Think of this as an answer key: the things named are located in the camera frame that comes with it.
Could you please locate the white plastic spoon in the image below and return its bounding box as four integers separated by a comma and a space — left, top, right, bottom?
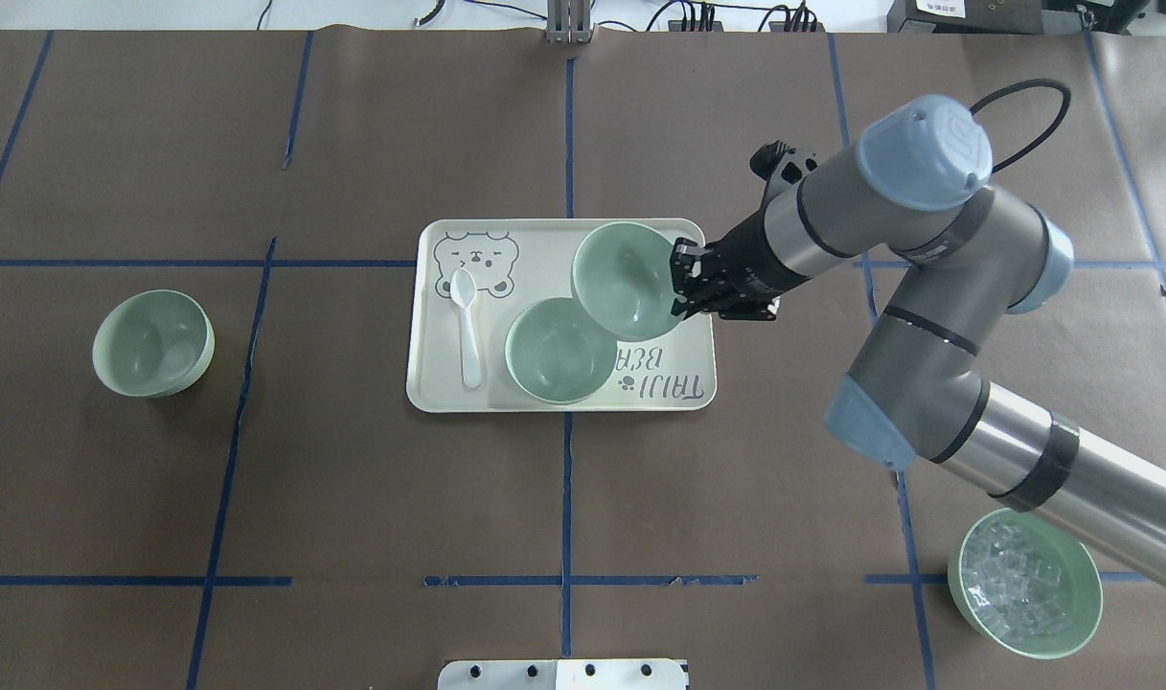
448, 267, 483, 390

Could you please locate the green bowl on tray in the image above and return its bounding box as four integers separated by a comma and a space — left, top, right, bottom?
505, 297, 619, 403

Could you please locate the white bear tray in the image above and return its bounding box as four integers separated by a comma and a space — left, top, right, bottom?
403, 218, 717, 411

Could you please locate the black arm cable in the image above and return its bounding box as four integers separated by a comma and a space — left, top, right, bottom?
965, 80, 1072, 177

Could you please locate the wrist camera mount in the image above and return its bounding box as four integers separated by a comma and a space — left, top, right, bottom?
749, 140, 820, 207

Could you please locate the aluminium post base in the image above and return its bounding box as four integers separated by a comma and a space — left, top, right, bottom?
546, 0, 595, 45

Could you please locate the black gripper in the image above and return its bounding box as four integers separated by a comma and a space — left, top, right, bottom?
670, 216, 785, 322

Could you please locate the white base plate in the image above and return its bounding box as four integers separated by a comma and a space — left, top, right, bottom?
437, 656, 691, 689

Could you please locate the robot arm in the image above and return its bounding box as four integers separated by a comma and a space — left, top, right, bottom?
670, 96, 1166, 587

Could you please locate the green bowl with ice cubes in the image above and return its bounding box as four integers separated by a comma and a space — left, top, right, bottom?
947, 508, 1104, 660

